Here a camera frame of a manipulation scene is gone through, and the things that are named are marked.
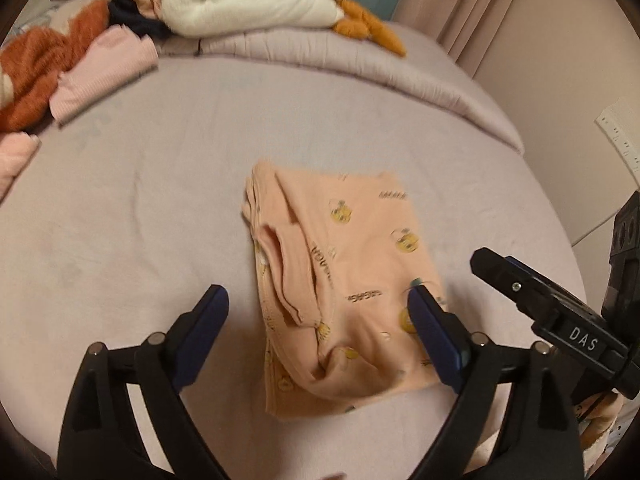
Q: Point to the folded lilac quilt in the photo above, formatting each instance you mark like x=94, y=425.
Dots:
x=350, y=60

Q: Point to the white wall socket strip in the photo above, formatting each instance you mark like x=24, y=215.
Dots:
x=622, y=135

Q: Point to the peach cartoon print shirt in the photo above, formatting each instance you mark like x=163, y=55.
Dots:
x=350, y=260

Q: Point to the rust fuzzy garment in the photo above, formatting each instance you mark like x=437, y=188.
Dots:
x=35, y=65

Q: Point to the black garment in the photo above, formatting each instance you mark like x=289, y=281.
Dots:
x=135, y=17

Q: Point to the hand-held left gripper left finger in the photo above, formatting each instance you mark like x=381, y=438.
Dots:
x=200, y=330

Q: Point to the white goose plush toy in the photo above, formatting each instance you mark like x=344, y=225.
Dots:
x=240, y=5

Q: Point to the folded light pink garment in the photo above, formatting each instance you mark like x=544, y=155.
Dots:
x=15, y=160

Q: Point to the person's printed peach clothing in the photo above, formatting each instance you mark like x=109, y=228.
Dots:
x=605, y=425

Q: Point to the folded pink ribbed garment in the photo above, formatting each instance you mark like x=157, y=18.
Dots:
x=100, y=75

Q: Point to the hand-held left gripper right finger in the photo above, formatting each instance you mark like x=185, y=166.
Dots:
x=435, y=340

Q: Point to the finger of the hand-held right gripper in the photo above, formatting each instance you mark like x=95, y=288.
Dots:
x=575, y=296
x=510, y=282

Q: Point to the pink curtain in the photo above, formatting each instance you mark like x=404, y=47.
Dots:
x=465, y=10

